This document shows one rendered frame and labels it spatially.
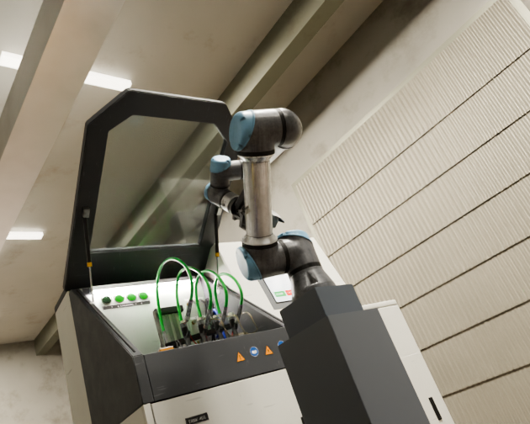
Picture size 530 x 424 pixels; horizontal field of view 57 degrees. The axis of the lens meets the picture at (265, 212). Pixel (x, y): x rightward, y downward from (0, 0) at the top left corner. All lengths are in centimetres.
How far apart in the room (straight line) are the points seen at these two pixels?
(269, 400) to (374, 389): 60
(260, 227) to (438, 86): 389
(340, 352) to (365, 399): 13
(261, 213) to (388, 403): 65
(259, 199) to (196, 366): 68
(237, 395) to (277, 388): 18
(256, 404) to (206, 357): 25
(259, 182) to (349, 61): 462
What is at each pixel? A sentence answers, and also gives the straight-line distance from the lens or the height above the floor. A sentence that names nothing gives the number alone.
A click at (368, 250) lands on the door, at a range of 546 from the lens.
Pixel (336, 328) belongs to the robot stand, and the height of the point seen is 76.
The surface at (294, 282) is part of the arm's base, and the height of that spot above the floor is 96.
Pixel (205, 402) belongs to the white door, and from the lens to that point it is 183.
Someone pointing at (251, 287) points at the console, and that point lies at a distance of 247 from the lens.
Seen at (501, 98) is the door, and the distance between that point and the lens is 490.
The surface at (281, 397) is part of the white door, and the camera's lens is 199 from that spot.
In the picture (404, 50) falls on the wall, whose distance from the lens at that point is 561.
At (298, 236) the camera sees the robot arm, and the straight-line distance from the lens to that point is 163.
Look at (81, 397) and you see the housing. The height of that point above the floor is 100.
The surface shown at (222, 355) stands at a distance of 191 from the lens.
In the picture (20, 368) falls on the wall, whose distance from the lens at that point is 1185.
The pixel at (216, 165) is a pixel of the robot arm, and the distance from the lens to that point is 181.
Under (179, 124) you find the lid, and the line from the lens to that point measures 224.
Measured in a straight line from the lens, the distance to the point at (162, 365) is 181.
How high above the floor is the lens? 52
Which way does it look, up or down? 25 degrees up
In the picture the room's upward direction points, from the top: 21 degrees counter-clockwise
